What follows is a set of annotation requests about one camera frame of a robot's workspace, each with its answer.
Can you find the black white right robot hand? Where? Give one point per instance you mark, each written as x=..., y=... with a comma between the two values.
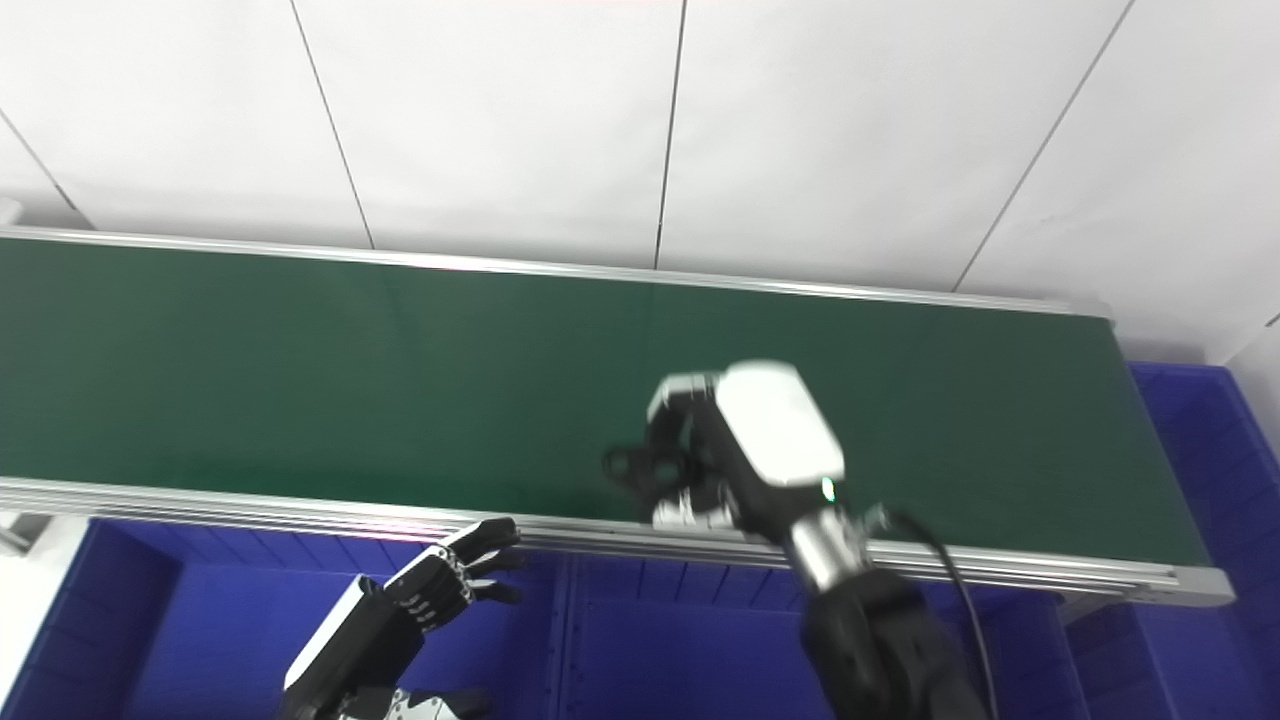
x=775, y=430

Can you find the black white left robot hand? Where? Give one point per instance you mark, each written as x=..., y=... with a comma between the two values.
x=365, y=640

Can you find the black flanged machine part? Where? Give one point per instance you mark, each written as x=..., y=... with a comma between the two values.
x=630, y=468

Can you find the green conveyor belt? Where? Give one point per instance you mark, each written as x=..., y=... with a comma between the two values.
x=300, y=380
x=300, y=510

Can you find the large blue plastic bin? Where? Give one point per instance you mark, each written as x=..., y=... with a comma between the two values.
x=200, y=620
x=1230, y=500
x=680, y=650

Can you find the narrow blue plastic bin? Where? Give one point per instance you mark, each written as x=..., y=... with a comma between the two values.
x=1120, y=670

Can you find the grey conveyor end housing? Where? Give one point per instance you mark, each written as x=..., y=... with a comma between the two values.
x=8, y=210

